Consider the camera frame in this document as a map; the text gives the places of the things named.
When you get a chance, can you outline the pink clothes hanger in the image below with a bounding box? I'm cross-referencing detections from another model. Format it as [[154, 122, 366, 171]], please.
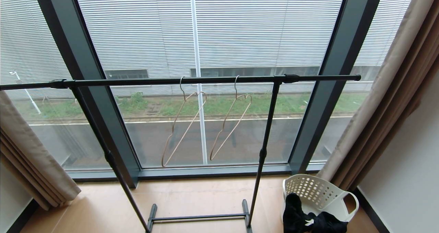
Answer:
[[161, 77, 207, 168], [210, 75, 252, 161]]

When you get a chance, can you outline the heap of clothes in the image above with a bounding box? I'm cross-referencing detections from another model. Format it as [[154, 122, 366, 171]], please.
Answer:
[[283, 193, 348, 233]]

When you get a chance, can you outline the black clothes rack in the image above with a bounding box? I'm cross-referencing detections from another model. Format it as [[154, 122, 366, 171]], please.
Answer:
[[0, 74, 361, 233]]

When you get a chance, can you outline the white laundry basket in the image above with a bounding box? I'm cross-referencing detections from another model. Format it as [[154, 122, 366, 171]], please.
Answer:
[[282, 174, 359, 223]]

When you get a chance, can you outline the window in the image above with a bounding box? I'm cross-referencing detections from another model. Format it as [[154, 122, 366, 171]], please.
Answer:
[[0, 0, 417, 183]]

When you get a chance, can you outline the beige curtain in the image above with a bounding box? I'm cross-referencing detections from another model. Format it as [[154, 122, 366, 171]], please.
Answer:
[[0, 91, 82, 211], [316, 0, 439, 192]]

